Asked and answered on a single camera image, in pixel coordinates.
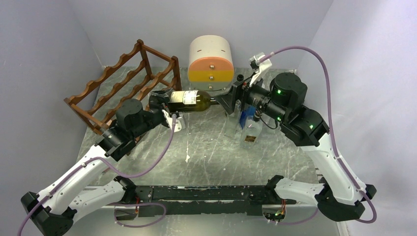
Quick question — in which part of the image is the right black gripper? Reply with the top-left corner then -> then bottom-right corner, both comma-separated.
214,70 -> 288,123

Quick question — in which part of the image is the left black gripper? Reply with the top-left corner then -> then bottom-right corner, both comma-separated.
131,88 -> 174,139

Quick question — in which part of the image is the blue glass bottle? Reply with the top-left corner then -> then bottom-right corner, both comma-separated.
239,106 -> 256,129

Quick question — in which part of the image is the dark green labelled wine bottle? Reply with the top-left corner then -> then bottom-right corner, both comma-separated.
167,90 -> 219,113

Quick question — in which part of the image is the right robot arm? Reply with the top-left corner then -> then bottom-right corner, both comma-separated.
215,72 -> 376,222

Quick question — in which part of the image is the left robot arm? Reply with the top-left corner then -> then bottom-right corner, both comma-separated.
21,89 -> 175,236

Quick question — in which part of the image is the small clear glass bottle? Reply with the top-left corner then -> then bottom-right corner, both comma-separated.
224,100 -> 241,137

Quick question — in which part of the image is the brown wooden wine rack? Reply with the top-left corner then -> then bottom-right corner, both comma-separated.
63,39 -> 183,154

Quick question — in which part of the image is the clear bottle black gold cap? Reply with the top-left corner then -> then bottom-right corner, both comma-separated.
241,112 -> 263,148

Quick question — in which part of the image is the cream orange yellow drawer cabinet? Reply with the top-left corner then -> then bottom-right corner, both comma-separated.
187,35 -> 234,91

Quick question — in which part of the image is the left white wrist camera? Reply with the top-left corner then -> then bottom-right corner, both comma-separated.
162,110 -> 186,132

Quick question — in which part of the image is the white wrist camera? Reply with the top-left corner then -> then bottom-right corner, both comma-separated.
162,110 -> 186,132
249,53 -> 272,87

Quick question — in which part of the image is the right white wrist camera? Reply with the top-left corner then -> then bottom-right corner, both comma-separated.
249,53 -> 272,87

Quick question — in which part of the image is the black base frame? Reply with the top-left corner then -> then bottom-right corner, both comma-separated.
116,185 -> 298,217

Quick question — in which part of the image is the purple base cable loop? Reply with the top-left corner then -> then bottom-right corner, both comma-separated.
114,202 -> 167,228

